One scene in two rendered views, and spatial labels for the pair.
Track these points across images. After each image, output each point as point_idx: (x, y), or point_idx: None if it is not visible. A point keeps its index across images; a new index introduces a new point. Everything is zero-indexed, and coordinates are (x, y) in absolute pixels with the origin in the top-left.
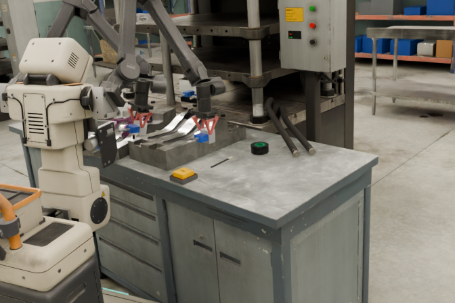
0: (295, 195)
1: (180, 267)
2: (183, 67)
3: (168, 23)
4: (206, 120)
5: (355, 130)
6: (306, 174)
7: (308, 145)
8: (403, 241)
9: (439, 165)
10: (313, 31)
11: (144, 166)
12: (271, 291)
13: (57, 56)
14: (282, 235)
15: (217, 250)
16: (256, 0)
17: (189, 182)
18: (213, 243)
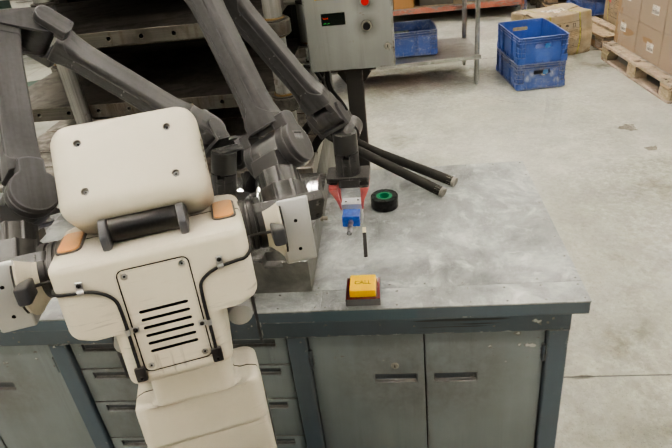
0: (543, 253)
1: (341, 420)
2: (307, 109)
3: (271, 33)
4: (367, 188)
5: None
6: (500, 217)
7: (444, 175)
8: None
9: (389, 145)
10: (365, 10)
11: (257, 298)
12: (534, 390)
13: (181, 158)
14: (571, 316)
15: (430, 373)
16: None
17: (381, 297)
18: (421, 366)
